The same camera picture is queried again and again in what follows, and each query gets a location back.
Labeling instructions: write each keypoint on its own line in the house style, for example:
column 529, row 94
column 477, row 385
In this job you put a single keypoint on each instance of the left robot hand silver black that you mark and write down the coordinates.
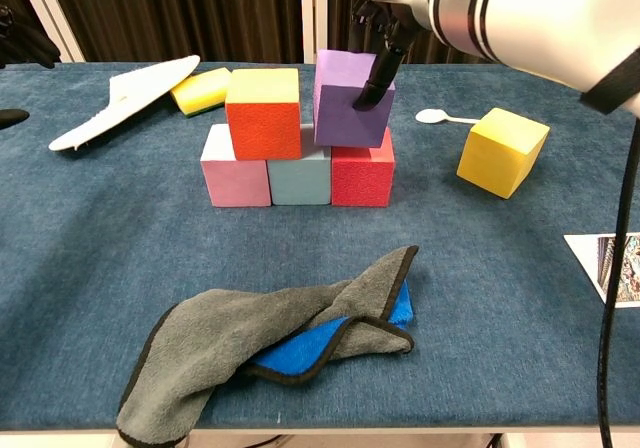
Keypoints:
column 25, row 43

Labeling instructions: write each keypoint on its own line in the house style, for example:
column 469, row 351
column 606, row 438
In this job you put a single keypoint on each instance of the light blue foam cube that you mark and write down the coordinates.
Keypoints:
column 300, row 183

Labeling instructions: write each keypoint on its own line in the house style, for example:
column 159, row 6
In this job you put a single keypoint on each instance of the printed photo card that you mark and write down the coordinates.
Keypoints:
column 590, row 263

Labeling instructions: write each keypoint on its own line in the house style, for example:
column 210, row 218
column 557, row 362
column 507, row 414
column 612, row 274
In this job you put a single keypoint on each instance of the white table frame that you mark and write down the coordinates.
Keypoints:
column 400, row 440

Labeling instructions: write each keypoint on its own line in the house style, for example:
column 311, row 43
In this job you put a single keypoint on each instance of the yellow foam cube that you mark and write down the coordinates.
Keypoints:
column 500, row 153

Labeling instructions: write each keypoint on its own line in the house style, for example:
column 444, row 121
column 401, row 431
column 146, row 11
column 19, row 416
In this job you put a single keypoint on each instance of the red foam cube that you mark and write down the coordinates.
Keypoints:
column 361, row 178

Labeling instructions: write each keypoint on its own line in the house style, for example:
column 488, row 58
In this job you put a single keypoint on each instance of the white frame post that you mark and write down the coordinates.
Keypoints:
column 314, row 13
column 50, row 18

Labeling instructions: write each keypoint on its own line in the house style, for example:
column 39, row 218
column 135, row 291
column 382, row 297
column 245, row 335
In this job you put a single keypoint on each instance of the blue table cover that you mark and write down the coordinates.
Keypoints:
column 100, row 268

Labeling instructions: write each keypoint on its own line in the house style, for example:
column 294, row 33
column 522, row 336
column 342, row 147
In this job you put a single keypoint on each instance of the yellow green sponge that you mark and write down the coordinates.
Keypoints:
column 205, row 90

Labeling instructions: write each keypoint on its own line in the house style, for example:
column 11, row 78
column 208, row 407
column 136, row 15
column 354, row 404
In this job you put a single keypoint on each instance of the grey and blue cloth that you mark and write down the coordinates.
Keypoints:
column 225, row 328

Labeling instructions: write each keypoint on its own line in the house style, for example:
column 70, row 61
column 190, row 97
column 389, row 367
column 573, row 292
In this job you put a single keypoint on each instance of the purple foam cube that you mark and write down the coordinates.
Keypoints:
column 340, row 123

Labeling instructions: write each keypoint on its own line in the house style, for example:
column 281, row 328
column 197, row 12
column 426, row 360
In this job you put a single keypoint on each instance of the pink foam cube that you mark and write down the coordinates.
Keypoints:
column 235, row 183

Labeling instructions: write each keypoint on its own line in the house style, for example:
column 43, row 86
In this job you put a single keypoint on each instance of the white plastic spoon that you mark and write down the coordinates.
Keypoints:
column 430, row 116

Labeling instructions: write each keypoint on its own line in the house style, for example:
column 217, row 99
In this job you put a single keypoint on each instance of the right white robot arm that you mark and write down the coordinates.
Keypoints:
column 540, row 13

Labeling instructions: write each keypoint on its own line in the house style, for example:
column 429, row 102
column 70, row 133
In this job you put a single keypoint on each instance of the orange foam cube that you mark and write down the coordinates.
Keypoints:
column 262, row 128

